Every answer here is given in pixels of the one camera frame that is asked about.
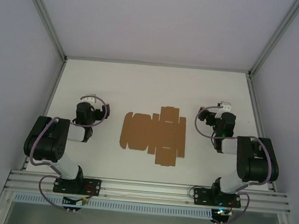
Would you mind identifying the aluminium table edge rail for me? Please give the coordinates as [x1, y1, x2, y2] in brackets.
[64, 52, 251, 77]
[21, 55, 68, 174]
[236, 73, 288, 192]

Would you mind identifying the aluminium mounting rail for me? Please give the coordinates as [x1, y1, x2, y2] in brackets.
[4, 166, 293, 218]

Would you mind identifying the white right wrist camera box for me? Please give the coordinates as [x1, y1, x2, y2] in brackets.
[217, 100, 232, 112]

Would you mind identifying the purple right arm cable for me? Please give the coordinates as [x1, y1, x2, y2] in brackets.
[185, 103, 278, 224]

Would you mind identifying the brown cardboard box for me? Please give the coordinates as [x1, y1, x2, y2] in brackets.
[117, 102, 190, 169]

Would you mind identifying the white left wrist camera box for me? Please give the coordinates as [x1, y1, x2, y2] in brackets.
[80, 93, 99, 104]

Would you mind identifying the small wired connector board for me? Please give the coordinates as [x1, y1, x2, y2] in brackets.
[213, 207, 234, 218]
[62, 195, 89, 208]

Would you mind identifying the thin black cable loop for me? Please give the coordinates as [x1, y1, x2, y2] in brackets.
[187, 186, 198, 199]

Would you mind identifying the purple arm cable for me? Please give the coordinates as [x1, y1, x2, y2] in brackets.
[24, 90, 110, 215]
[185, 103, 278, 224]

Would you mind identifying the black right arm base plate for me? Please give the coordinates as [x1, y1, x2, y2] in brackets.
[192, 187, 243, 209]

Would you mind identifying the white slotted cable duct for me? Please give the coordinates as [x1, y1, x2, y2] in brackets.
[13, 190, 214, 221]

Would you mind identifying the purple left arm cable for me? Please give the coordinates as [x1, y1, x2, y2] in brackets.
[24, 90, 110, 215]

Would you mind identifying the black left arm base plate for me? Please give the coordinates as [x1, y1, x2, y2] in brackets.
[52, 174, 103, 198]

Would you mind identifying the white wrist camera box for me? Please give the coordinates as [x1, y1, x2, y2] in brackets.
[217, 100, 232, 112]
[80, 93, 99, 104]

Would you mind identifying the aluminium frame post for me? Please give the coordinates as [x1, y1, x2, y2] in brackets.
[12, 0, 72, 61]
[248, 0, 299, 83]

